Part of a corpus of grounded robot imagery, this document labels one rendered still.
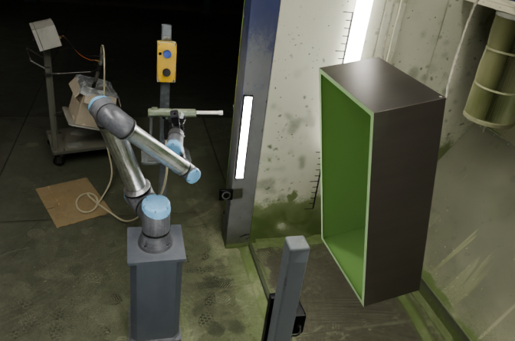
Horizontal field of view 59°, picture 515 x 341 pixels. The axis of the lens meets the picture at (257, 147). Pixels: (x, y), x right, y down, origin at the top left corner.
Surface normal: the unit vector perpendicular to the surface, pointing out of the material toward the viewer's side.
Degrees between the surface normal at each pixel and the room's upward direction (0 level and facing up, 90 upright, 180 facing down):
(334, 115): 90
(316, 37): 90
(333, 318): 0
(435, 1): 90
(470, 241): 57
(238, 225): 90
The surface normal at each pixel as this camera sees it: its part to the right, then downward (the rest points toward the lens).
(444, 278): -0.74, -0.47
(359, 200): 0.27, 0.47
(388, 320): 0.11, -0.88
